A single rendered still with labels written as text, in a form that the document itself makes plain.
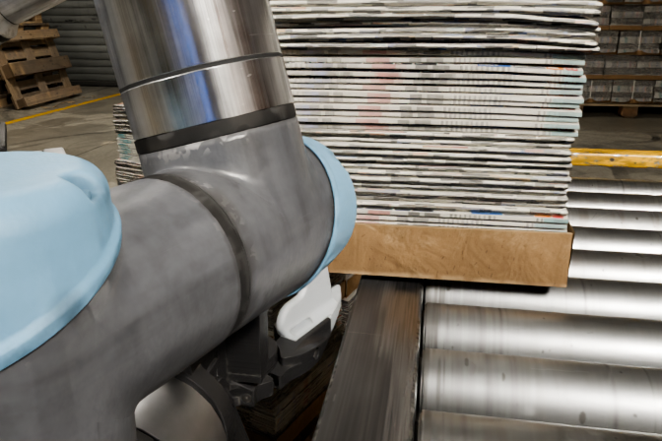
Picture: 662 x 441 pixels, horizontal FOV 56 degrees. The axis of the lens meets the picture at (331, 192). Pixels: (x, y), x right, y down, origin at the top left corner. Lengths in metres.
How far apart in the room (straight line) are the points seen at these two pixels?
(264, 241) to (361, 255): 0.24
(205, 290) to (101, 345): 0.05
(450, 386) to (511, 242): 0.13
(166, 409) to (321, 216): 0.11
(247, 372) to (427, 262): 0.17
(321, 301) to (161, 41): 0.25
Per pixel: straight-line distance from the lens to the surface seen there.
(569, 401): 0.40
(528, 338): 0.45
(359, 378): 0.37
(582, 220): 0.70
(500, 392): 0.39
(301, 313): 0.44
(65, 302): 0.18
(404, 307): 0.45
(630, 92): 6.71
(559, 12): 0.45
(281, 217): 0.26
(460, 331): 0.44
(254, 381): 0.38
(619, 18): 6.60
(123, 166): 1.31
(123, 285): 0.20
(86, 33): 9.32
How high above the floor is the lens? 1.00
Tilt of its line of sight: 16 degrees down
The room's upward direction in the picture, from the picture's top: straight up
